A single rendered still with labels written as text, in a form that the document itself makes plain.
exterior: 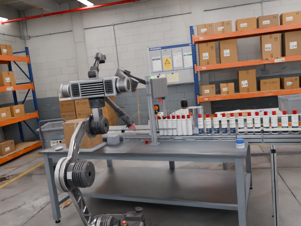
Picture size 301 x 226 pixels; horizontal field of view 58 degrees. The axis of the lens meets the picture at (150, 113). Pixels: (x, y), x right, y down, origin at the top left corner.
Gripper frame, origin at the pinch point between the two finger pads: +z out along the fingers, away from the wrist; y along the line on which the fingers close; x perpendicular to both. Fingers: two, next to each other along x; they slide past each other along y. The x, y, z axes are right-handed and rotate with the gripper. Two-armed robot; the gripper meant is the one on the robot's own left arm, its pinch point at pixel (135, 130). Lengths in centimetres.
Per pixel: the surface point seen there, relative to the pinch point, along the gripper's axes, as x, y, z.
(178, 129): -40, -5, 32
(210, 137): -59, -8, 57
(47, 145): 196, 97, -101
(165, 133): -25.8, -4.1, 25.0
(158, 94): -52, -15, -6
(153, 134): -20.9, -17.7, 18.2
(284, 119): -118, -7, 86
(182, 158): -39, -46, 52
